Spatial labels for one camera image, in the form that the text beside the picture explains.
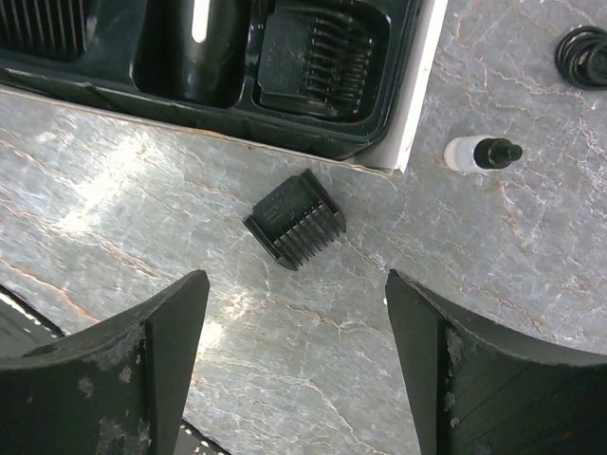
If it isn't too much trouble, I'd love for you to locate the silver black hair clipper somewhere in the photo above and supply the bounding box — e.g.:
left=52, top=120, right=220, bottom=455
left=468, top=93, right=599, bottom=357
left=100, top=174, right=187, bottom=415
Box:
left=156, top=0, right=238, bottom=103

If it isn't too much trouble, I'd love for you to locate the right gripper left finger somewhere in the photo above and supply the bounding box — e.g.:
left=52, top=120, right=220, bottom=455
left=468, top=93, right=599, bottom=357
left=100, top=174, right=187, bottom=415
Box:
left=1, top=270, right=210, bottom=454

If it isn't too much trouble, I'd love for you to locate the white hair clipper kit box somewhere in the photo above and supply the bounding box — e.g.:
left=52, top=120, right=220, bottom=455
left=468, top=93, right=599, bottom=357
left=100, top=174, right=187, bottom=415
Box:
left=1, top=1, right=447, bottom=174

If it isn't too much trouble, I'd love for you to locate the black comb guard attachment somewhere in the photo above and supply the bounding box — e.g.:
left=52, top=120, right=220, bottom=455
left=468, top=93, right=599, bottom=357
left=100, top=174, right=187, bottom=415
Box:
left=243, top=169, right=346, bottom=271

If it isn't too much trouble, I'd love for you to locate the black coiled power cord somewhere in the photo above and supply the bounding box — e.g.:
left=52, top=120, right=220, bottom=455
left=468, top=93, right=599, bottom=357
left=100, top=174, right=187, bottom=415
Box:
left=553, top=24, right=607, bottom=90

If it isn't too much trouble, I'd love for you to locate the black comb guard in tray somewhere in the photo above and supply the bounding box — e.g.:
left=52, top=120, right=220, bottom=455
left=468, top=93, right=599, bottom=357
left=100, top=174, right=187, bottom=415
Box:
left=1, top=0, right=93, bottom=62

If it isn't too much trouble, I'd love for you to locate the small white oil bottle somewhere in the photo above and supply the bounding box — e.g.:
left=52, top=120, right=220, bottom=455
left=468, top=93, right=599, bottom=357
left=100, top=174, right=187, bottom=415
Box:
left=444, top=136, right=523, bottom=173

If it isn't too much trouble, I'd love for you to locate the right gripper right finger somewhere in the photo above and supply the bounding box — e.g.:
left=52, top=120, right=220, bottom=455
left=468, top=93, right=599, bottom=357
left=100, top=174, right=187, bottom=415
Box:
left=385, top=270, right=606, bottom=454

